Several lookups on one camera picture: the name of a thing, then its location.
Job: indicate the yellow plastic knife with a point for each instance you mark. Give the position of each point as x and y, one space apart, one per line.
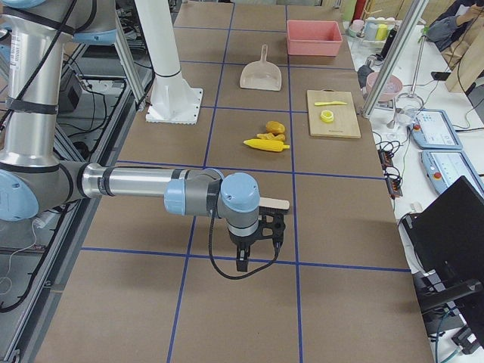
329 103

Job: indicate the beige hand brush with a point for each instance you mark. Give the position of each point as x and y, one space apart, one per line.
275 205

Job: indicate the lower blue teach pendant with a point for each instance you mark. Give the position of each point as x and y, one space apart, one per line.
444 167

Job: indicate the blue teach pendant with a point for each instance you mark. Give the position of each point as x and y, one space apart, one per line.
444 167
432 129

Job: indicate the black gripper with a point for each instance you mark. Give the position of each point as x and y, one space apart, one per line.
242 240

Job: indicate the black monitor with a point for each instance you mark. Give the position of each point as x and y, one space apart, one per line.
448 238

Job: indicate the beige plastic dustpan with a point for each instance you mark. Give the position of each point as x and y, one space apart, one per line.
261 74

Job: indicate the brown potato toy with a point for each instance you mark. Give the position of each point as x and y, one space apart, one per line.
275 127

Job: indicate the pink bowl on scale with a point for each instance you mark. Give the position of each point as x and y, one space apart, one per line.
391 89

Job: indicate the wooden cutting board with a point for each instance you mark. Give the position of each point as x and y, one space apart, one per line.
345 124

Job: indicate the yellow lemon slice toy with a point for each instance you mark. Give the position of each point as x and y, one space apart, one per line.
327 116

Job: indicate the metal rod stand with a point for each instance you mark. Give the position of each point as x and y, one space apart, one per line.
410 99

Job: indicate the pink plastic bin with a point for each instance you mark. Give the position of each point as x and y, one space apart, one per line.
313 38

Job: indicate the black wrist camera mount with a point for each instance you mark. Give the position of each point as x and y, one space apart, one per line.
272 227

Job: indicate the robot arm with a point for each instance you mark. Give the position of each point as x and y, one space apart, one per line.
33 179

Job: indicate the aluminium frame post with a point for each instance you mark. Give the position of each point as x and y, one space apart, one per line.
398 46

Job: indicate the orange ginger toy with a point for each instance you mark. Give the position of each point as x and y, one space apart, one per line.
271 136

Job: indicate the yellow corn toy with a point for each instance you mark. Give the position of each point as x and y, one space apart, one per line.
267 145

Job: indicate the upper blue teach pendant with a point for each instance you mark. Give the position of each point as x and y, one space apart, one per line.
432 129

